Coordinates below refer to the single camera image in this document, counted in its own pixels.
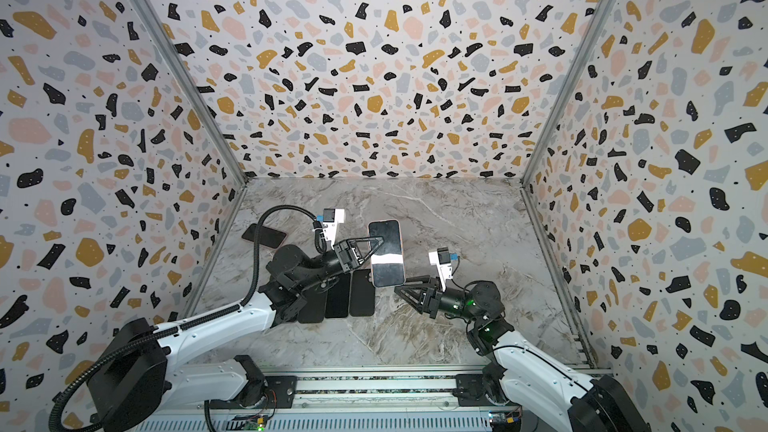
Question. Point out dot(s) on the black phone case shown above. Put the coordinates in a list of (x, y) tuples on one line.
[(312, 313), (362, 294)]

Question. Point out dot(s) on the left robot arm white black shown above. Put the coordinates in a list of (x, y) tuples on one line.
[(140, 371)]

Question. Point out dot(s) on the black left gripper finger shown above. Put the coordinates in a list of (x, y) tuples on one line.
[(372, 242), (365, 254)]

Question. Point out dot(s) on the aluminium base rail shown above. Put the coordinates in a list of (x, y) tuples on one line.
[(416, 398)]

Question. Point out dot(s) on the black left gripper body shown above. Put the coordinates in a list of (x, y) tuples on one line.
[(343, 258)]

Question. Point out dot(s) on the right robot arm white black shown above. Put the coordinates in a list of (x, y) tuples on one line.
[(518, 371)]

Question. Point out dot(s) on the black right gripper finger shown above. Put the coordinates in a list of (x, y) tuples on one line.
[(416, 295), (425, 281)]

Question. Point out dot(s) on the phone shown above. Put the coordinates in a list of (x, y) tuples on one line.
[(387, 261), (338, 297), (268, 237)]

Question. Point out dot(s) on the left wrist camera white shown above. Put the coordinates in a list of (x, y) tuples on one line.
[(328, 222)]

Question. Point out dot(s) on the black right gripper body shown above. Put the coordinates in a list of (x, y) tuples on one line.
[(428, 298)]

